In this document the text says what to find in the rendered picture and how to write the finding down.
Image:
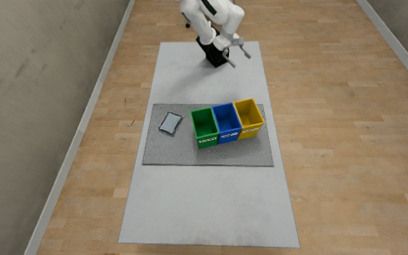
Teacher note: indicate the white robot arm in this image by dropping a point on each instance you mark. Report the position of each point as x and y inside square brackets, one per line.
[220, 12]

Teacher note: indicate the green bin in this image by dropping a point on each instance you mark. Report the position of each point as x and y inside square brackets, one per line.
[205, 127]

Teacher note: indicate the blue bin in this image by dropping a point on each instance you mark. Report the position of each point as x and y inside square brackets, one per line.
[227, 122]

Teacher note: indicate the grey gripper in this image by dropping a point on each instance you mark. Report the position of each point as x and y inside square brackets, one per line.
[223, 44]

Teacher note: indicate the yellow recycle bin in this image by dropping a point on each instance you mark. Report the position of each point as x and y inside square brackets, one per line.
[249, 116]

